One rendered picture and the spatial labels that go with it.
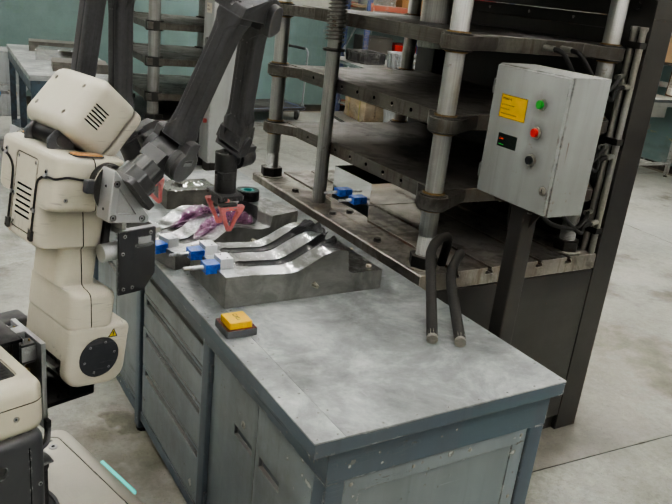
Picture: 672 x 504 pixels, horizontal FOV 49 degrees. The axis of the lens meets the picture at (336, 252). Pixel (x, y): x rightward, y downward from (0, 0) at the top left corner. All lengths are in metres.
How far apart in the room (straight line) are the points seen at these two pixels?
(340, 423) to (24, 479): 0.68
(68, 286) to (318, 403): 0.65
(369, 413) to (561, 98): 1.05
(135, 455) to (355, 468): 1.34
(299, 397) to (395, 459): 0.25
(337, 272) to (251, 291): 0.27
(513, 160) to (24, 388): 1.47
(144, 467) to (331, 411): 1.28
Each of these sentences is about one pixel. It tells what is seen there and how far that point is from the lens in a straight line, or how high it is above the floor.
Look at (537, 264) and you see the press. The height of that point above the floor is 0.76.
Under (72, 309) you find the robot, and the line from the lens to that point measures 1.83.
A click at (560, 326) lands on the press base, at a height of 0.49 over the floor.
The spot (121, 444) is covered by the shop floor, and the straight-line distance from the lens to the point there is 2.87.
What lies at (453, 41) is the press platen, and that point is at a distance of 2.29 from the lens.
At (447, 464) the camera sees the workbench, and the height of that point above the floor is 0.63.
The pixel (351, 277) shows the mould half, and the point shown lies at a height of 0.85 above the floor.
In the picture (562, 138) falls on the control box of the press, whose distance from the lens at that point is 2.17.
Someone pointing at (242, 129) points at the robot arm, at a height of 1.28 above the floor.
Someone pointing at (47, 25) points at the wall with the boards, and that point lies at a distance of 9.06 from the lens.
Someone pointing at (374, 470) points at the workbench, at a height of 0.68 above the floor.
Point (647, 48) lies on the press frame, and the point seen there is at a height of 1.54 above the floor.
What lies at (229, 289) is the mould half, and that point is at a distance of 1.97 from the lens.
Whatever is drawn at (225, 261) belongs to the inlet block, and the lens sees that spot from 2.00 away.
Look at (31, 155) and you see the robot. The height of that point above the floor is 1.21.
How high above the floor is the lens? 1.64
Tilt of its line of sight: 20 degrees down
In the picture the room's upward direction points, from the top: 6 degrees clockwise
